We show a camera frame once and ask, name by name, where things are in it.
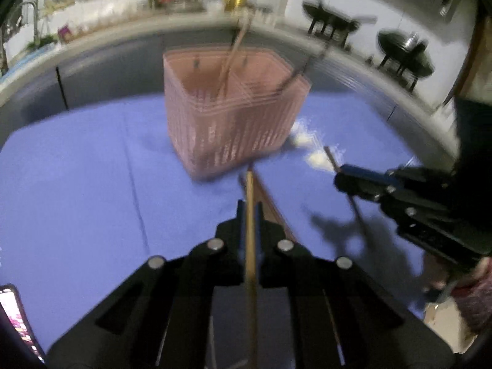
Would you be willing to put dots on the purple packet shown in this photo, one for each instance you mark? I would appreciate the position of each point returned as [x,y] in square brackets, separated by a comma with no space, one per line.
[65,34]

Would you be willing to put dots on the beige cardboard box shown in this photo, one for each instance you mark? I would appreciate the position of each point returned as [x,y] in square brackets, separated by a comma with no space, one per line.
[446,326]

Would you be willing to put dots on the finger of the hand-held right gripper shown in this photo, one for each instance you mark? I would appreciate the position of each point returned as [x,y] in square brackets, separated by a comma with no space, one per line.
[357,187]
[369,173]

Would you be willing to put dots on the bunch of chopsticks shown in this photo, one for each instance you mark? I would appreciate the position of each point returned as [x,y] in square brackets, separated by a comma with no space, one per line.
[230,57]

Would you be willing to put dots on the person's right forearm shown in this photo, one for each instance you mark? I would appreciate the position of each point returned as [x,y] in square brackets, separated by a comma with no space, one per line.
[478,307]

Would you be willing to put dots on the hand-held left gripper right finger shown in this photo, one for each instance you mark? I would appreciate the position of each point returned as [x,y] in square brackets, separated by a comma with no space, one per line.
[260,225]

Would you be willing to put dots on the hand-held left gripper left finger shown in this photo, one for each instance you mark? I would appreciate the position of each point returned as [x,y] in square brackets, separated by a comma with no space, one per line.
[240,225]

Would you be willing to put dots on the dark thin chopstick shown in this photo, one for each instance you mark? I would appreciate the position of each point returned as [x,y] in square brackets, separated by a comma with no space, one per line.
[332,159]

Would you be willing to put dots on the pink plastic utensil basket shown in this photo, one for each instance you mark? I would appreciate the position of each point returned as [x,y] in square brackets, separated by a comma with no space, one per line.
[230,134]

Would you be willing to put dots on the light wooden chopstick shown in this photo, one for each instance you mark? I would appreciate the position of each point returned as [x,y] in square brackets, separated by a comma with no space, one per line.
[250,196]

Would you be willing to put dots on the reddish brown chopstick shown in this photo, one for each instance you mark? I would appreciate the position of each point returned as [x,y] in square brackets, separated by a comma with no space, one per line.
[275,211]

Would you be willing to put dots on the grey kitchen counter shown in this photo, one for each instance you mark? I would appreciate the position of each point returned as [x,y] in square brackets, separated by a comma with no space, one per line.
[115,65]

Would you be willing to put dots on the black wok with lid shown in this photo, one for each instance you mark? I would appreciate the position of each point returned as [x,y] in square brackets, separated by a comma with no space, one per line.
[403,52]

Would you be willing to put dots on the blue printed tablecloth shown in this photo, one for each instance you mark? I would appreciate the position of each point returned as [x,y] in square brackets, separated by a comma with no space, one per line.
[77,200]

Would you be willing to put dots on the black smartphone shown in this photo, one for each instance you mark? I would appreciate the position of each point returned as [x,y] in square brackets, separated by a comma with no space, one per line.
[17,315]

